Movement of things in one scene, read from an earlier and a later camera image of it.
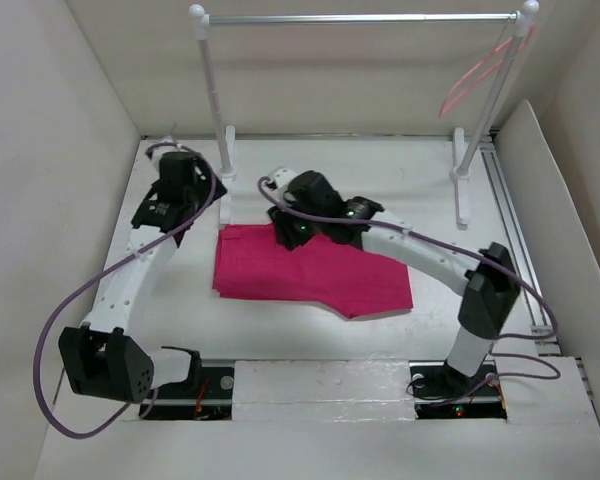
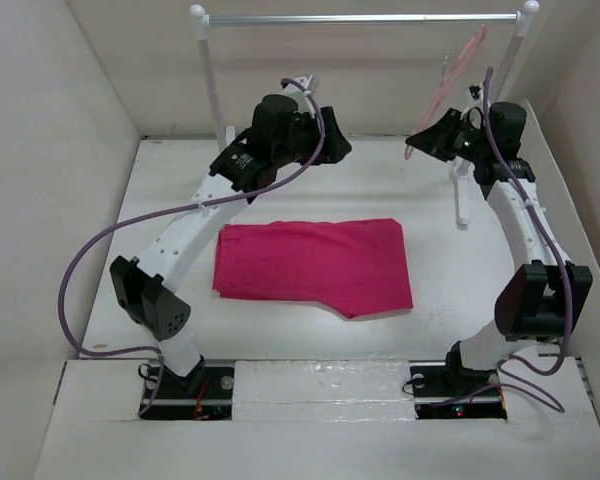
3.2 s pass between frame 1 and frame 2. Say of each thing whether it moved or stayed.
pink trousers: stayed
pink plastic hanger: moved
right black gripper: moved
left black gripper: moved
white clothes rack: stayed
